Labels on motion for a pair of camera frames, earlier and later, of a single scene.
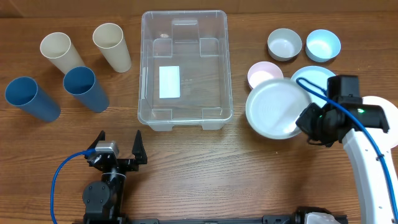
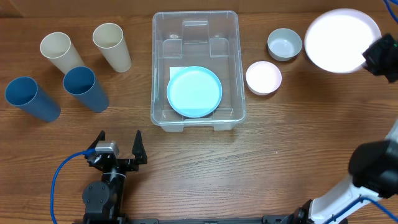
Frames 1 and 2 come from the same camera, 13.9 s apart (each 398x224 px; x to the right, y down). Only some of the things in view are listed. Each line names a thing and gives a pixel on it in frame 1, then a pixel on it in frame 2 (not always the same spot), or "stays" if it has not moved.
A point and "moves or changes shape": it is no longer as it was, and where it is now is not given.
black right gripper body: x=313 y=127 → x=382 y=59
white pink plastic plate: x=391 y=112 → x=335 y=40
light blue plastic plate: x=318 y=75 → x=194 y=91
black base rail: x=298 y=218 stays
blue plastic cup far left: x=24 y=93 stays
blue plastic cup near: x=81 y=82 stays
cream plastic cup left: x=58 y=48 stays
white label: x=169 y=81 → x=178 y=74
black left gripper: x=139 y=152 stays
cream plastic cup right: x=109 y=38 stays
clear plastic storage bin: x=185 y=74 moves or changes shape
